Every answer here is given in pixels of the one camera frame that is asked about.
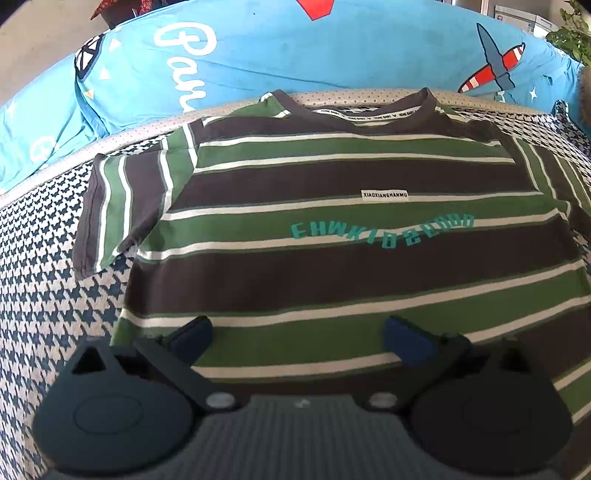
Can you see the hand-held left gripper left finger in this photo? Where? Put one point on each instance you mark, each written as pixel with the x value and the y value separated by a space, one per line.
pixel 191 339

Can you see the houndstooth sofa seat cushion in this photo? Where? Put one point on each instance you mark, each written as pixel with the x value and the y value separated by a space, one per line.
pixel 46 300

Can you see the brown fur coat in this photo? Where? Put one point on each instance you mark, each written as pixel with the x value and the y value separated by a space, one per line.
pixel 585 81

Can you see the red patterned cloth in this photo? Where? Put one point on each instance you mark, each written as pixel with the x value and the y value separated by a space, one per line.
pixel 143 5

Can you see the green potted plant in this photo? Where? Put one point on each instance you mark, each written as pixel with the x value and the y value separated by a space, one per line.
pixel 575 41

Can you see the white chest freezer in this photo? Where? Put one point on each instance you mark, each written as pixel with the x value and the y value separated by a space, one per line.
pixel 521 16

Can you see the blue printed pillow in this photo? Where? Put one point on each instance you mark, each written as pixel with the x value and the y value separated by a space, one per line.
pixel 323 50

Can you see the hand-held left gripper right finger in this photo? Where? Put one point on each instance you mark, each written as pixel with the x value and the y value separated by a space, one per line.
pixel 406 344

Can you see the green brown striped t-shirt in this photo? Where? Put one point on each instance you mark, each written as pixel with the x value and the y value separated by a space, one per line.
pixel 323 258

